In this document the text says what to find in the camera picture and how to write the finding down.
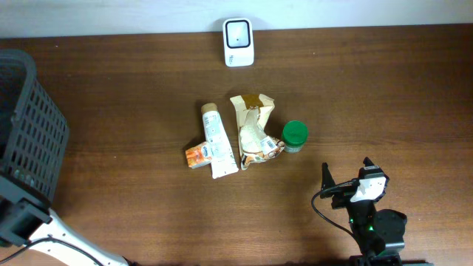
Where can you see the grey plastic mesh basket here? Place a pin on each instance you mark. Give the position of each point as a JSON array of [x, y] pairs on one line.
[[34, 132]]

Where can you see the beige snack bag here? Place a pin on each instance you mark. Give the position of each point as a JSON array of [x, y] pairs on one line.
[[252, 113]]

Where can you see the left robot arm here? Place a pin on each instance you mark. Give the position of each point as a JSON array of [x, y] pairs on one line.
[[27, 221]]

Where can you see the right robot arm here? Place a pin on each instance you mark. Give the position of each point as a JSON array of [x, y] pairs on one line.
[[378, 234]]

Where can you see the white cream tube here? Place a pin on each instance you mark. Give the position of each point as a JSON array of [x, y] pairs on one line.
[[223, 162]]

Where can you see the small orange packet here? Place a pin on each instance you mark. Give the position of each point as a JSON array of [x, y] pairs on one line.
[[200, 155]]

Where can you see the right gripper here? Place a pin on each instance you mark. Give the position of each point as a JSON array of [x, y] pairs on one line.
[[337, 199]]

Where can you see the green lid jar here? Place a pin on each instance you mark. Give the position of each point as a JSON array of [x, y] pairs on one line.
[[294, 135]]

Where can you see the white barcode scanner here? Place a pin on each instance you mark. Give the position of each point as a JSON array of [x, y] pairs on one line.
[[238, 42]]

